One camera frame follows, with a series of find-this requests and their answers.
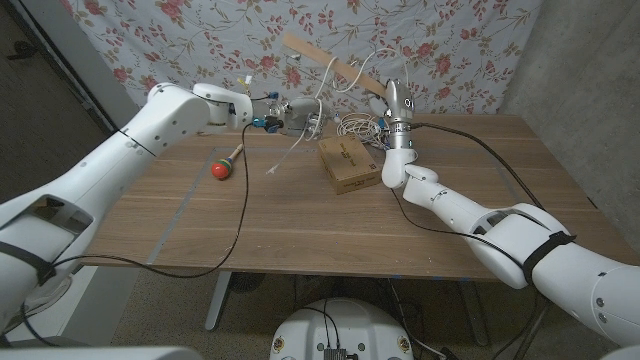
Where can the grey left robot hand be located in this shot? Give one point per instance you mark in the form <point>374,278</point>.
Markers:
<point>302,117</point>

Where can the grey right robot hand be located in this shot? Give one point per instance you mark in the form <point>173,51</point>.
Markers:
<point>400,102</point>

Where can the wooden clip hanger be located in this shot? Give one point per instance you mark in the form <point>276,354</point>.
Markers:
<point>325,57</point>

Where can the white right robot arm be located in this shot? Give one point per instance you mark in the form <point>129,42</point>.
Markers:
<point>500,225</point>

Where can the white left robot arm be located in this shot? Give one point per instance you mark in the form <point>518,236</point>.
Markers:
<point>125,155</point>

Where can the brown cardboard package box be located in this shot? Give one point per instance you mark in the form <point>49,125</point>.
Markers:
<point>352,162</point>

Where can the colourful wooden maraca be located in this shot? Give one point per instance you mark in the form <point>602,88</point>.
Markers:
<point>220,171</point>

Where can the floral backdrop cloth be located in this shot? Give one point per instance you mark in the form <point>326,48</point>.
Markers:
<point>200,40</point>

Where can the black round floor fan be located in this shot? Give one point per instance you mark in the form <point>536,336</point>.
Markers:
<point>247,282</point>

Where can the white table leg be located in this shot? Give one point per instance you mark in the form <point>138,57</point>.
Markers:
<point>219,300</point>

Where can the white robot torso base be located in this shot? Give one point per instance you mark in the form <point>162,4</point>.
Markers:
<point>345,325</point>

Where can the grey table leg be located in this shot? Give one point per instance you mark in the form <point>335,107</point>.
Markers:
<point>475,315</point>

